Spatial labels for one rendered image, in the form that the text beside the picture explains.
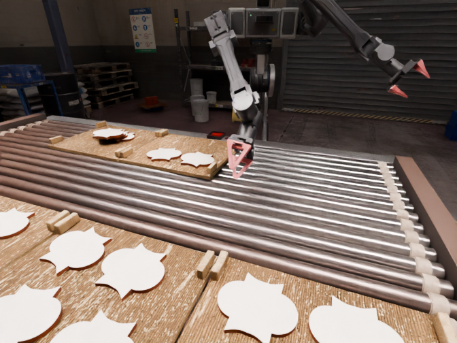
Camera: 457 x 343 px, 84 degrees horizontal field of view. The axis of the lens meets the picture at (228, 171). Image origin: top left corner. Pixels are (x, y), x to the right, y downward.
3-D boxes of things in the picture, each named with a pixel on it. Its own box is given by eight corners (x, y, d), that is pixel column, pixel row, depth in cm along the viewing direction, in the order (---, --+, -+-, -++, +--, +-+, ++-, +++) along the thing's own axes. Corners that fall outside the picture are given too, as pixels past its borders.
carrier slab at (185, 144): (167, 135, 133) (166, 133, 132) (241, 146, 120) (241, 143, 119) (119, 162, 104) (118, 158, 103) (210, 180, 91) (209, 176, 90)
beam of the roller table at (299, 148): (55, 123, 175) (52, 114, 173) (400, 169, 113) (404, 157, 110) (43, 126, 168) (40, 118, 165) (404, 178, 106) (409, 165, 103)
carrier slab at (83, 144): (106, 126, 147) (106, 124, 146) (166, 136, 133) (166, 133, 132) (48, 148, 118) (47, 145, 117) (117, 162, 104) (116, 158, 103)
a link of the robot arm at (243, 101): (258, 95, 83) (233, 106, 84) (249, 70, 73) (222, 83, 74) (269, 124, 78) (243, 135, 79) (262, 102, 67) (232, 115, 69)
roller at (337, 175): (26, 132, 152) (22, 124, 150) (396, 189, 94) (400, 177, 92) (17, 135, 148) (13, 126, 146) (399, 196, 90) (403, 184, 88)
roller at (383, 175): (34, 130, 157) (31, 122, 154) (393, 183, 98) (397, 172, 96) (26, 132, 153) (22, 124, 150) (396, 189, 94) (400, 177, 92)
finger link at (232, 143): (218, 162, 68) (229, 132, 70) (222, 171, 75) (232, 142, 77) (243, 169, 66) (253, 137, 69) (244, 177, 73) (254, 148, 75)
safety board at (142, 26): (134, 52, 620) (128, 8, 579) (156, 52, 601) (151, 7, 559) (134, 52, 618) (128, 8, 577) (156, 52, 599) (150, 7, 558)
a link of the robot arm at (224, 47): (236, 38, 105) (213, 50, 107) (231, 25, 101) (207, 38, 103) (264, 107, 81) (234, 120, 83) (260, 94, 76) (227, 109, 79)
